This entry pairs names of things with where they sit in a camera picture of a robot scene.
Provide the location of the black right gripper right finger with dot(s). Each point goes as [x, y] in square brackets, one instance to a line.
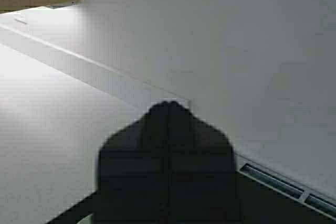
[203, 183]

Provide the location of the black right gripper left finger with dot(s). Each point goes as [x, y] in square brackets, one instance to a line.
[130, 172]

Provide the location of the metal floor vent grille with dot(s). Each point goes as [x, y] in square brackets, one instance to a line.
[302, 195]

